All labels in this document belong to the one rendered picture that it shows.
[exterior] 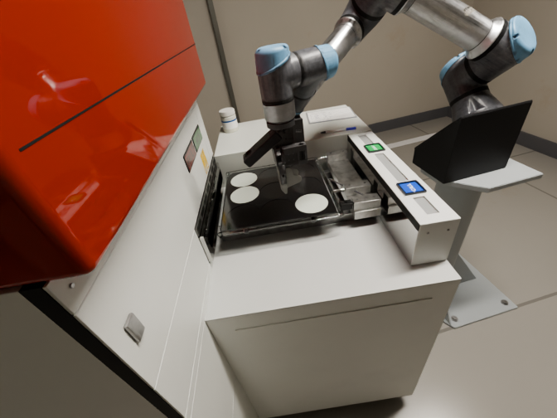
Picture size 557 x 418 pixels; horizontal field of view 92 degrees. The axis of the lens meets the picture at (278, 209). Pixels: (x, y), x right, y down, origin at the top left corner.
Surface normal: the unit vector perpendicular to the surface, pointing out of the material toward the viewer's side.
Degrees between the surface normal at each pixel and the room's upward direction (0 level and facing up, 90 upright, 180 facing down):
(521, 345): 0
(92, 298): 90
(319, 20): 90
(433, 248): 90
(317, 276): 0
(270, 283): 0
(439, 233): 90
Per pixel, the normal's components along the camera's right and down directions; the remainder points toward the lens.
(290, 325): 0.09, 0.59
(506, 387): -0.14, -0.79
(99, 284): 0.99, -0.17
